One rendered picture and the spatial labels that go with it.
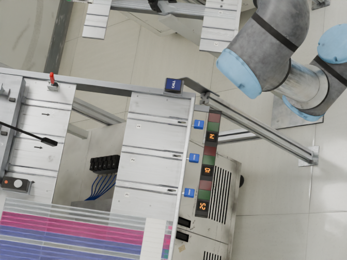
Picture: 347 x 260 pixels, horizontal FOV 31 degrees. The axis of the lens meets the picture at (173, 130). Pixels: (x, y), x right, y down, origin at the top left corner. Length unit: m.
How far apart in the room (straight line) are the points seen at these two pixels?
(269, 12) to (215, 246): 1.39
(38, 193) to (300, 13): 1.02
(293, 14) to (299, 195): 1.34
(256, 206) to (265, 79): 1.38
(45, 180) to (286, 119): 1.13
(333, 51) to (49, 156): 0.90
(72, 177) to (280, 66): 1.38
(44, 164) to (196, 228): 0.71
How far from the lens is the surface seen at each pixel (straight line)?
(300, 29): 1.29
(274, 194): 2.60
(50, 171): 1.97
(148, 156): 1.94
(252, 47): 1.28
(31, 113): 2.04
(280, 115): 2.69
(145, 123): 1.98
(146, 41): 3.54
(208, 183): 1.93
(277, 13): 1.28
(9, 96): 2.01
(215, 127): 1.98
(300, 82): 1.50
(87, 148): 2.50
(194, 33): 2.18
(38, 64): 4.07
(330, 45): 1.67
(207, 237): 2.47
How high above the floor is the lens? 2.04
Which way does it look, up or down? 41 degrees down
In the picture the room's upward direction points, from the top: 64 degrees counter-clockwise
